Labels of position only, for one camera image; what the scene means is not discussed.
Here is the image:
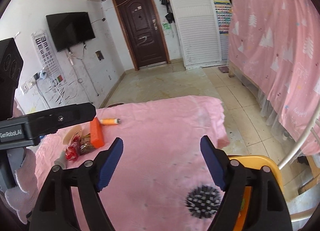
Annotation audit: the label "black and white spiky ball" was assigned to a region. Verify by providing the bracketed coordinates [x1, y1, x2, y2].
[185, 185, 222, 219]

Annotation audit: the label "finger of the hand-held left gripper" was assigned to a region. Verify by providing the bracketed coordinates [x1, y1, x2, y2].
[29, 103, 97, 136]

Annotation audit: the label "beige round disc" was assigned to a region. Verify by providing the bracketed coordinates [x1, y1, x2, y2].
[62, 125, 83, 145]

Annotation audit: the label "orange lighter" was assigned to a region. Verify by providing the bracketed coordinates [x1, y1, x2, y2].
[99, 118, 121, 126]

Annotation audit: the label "orange box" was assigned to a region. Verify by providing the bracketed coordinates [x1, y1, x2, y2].
[90, 117, 105, 149]

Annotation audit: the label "white and blue charger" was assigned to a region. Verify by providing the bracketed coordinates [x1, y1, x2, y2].
[34, 70, 48, 81]

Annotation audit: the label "white louvered wardrobe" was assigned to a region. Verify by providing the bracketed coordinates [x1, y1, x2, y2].
[161, 0, 234, 70]

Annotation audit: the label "hanging black bags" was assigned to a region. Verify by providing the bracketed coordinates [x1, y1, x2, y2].
[160, 0, 175, 24]

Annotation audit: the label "pink tree-print curtain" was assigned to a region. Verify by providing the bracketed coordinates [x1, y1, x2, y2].
[228, 0, 320, 156]

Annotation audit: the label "colourful grid chart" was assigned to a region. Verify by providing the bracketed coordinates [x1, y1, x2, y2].
[214, 1, 232, 35]

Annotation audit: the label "wooden bunk bed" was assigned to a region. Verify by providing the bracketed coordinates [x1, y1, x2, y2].
[227, 58, 260, 91]

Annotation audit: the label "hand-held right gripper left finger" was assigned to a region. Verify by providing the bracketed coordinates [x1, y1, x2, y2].
[29, 137, 124, 231]

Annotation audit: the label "brown snack wrapper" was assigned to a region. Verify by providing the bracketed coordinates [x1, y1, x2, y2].
[79, 133, 97, 156]

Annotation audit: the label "yellow plastic chair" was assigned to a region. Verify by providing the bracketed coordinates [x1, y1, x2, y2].
[226, 155, 284, 231]

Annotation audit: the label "black wall television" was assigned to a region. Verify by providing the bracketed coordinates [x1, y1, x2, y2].
[46, 12, 96, 52]

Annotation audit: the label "red wrapper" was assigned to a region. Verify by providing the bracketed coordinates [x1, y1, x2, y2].
[65, 137, 82, 162]

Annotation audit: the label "white wall socket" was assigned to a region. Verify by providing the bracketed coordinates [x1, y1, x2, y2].
[20, 78, 35, 95]

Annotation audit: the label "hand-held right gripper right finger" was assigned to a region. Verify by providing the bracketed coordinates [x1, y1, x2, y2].
[200, 135, 293, 231]

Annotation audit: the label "dark brown door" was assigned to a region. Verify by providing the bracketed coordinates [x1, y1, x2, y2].
[112, 0, 171, 71]

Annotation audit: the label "eye chart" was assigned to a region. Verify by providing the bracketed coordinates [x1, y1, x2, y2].
[31, 30, 66, 89]

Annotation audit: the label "grey funnel-shaped tube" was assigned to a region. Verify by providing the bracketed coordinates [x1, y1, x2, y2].
[54, 152, 67, 170]

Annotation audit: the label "white metal rail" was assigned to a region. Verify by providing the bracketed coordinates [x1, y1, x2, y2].
[278, 118, 320, 170]

